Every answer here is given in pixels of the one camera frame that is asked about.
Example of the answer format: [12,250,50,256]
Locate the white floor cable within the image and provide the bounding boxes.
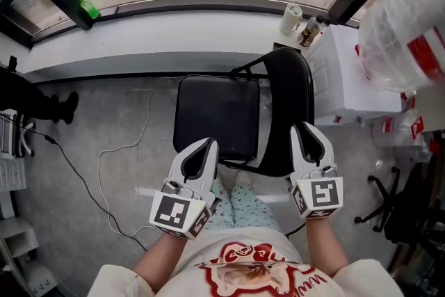
[97,75,186,238]

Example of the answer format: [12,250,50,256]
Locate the person's star-patterned trousers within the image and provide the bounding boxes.
[204,179,283,232]

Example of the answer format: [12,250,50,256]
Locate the person's white printed shirt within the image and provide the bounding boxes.
[86,228,405,297]

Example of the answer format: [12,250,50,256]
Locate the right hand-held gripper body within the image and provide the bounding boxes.
[288,165,344,220]

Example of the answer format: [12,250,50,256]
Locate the white metal rack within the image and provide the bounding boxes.
[0,109,36,158]

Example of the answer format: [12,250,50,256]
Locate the empty red-handled water bottle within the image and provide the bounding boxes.
[370,113,401,147]
[396,90,430,158]

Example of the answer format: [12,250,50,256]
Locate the person's right forearm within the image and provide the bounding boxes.
[305,217,349,278]

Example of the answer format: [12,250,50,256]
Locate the white water dispenser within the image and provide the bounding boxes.
[307,24,403,127]

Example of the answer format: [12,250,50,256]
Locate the person's left forearm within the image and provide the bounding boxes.
[131,231,189,294]

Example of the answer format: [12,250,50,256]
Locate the brown drink bottle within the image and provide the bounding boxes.
[299,15,326,47]

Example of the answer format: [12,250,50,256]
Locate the large clear water bottle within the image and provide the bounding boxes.
[355,0,445,92]

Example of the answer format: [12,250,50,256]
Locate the green plastic bottle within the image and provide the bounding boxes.
[79,0,100,19]

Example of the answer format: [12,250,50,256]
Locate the white lidded cup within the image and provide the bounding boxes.
[279,3,304,35]

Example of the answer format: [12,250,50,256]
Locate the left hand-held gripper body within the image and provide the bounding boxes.
[149,179,217,241]

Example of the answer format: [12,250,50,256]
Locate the black office chair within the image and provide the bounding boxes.
[354,152,445,245]

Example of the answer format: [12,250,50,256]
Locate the black floor cable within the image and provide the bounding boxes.
[0,114,149,252]

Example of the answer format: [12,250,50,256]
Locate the black folding chair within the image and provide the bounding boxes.
[172,47,316,179]

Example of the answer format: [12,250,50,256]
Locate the white window ledge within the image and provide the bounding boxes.
[23,9,332,81]

